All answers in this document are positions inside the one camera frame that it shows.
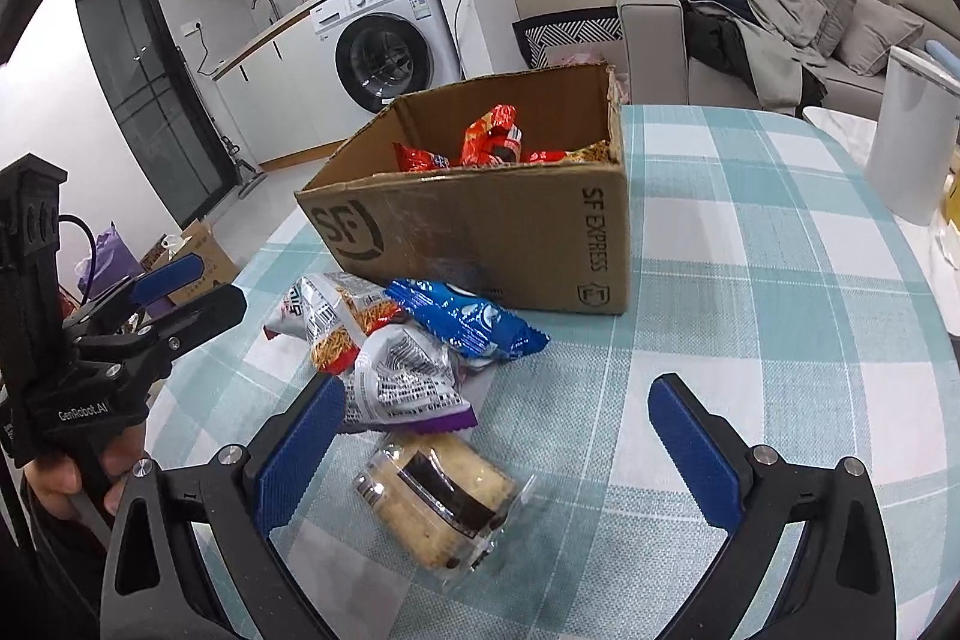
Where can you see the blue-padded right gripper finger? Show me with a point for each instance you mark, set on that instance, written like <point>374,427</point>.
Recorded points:
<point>156,584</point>
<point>840,583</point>

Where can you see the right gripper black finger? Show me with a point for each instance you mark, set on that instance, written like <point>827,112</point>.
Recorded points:
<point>185,328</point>

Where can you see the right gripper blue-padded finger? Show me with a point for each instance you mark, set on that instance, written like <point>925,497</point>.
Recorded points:
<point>165,280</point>

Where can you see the orange noodle snack bag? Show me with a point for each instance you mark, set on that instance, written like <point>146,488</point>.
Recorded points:
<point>334,313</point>

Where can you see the silver purple snack bag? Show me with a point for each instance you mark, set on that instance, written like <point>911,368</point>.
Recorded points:
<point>404,379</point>

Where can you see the blue Oreo snack pack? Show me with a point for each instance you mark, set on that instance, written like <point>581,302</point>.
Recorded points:
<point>476,328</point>

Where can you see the clear pack of biscuits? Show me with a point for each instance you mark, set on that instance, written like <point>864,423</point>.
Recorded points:
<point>444,503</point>

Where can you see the red Oreo snack pack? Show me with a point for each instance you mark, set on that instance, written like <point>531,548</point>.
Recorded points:
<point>493,140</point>

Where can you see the white red snack bag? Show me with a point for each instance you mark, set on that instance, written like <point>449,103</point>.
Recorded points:
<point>598,152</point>

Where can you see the person's left hand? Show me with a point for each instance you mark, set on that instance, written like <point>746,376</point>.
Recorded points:
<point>55,479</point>

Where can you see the purple bag on floor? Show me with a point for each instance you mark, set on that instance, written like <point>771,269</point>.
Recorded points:
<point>114,262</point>

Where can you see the small cardboard box on floor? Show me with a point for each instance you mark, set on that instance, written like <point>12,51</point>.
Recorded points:
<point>198,253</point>

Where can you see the black framed glass door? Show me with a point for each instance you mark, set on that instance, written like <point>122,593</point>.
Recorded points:
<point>147,85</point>

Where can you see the red snack bag in box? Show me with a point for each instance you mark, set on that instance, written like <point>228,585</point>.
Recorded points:
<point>418,160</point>

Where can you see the kitchen faucet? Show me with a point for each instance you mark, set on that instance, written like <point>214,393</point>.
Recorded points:
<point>266,12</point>

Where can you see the teal plaid tablecloth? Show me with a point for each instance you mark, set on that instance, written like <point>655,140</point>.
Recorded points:
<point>765,273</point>

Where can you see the white front-load washing machine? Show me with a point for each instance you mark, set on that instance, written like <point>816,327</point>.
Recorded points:
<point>384,49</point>

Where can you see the brown SF Express cardboard box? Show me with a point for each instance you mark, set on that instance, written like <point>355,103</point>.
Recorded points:
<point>540,236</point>

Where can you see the yellow object on table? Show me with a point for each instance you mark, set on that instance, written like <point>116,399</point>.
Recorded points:
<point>951,197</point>

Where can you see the black patterned basket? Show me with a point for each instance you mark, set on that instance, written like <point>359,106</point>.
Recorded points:
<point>580,28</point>

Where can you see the white cylindrical trash bin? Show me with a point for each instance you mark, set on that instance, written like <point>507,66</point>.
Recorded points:
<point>915,136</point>

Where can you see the pink cloth on floor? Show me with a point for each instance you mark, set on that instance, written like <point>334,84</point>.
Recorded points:
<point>577,58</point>

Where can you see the pile of dark clothes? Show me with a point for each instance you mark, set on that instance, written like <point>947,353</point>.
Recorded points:
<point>770,45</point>

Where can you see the grey sofa cushion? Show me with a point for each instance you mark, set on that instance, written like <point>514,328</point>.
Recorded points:
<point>874,29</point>

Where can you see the grey fabric sofa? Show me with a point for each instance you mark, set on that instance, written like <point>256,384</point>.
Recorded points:
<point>661,72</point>

